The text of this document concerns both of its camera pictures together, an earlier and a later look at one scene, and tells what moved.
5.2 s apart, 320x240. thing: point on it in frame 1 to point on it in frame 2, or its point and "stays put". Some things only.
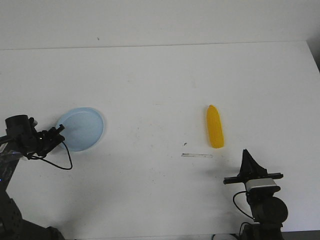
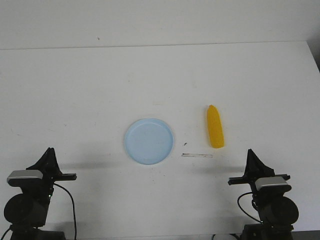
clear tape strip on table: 196,155 stays put
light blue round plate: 83,128 to 149,141
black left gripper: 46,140 to 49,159
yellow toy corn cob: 215,127 stays put
